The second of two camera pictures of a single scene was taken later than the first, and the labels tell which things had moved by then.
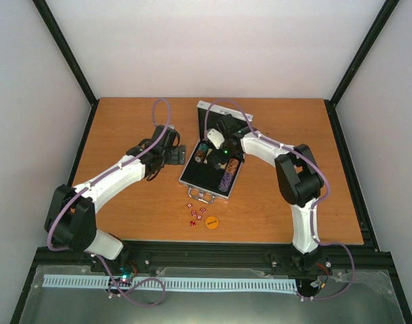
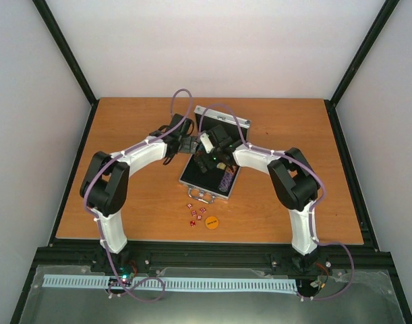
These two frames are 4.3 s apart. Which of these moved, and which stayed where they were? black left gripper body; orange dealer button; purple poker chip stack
Moved: black left gripper body
Stayed: orange dealer button; purple poker chip stack
